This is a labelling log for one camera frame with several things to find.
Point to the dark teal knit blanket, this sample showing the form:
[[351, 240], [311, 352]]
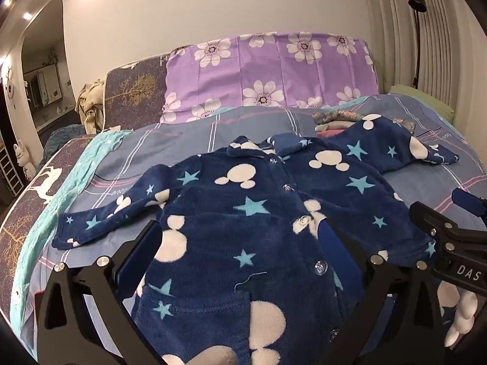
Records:
[[61, 135]]

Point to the blue-grey plaid bed sheet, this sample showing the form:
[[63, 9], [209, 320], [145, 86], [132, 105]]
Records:
[[198, 129]]

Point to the navy star-print fleece pajama top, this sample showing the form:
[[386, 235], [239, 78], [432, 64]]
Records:
[[236, 235]]

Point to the teal quilted cloth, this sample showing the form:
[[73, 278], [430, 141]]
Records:
[[81, 156]]

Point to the beige pleated curtain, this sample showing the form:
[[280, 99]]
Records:
[[449, 45]]

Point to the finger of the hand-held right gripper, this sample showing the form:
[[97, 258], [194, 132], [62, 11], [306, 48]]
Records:
[[426, 216], [466, 200]]

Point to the white kitchen cabinet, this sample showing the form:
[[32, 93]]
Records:
[[49, 83]]

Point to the purple floral pillow cover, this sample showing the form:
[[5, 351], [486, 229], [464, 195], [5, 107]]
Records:
[[266, 64]]

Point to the green pillow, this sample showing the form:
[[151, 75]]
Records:
[[422, 100]]

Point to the dark deer-print bedspread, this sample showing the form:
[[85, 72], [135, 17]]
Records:
[[34, 205]]

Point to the black floor lamp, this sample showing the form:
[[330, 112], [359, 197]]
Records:
[[416, 0]]

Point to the person's right hand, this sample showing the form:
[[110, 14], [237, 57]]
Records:
[[466, 311]]

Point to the beige clothes pile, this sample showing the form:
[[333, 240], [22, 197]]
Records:
[[89, 106]]

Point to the white shelf rack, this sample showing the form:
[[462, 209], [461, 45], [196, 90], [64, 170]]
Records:
[[9, 175]]

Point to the green potted plant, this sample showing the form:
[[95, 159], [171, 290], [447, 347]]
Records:
[[52, 56]]

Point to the recessed ceiling spotlight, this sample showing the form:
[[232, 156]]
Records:
[[27, 15]]

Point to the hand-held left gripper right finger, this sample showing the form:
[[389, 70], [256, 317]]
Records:
[[338, 258]]

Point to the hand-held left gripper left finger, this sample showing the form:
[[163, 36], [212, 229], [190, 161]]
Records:
[[133, 258]]

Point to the white lucky cat figurine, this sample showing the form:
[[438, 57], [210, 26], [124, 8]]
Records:
[[23, 156]]

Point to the stack of folded clothes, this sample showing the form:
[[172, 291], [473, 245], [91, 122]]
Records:
[[328, 134]]

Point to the floral folded garment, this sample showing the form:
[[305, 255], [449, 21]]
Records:
[[331, 116]]

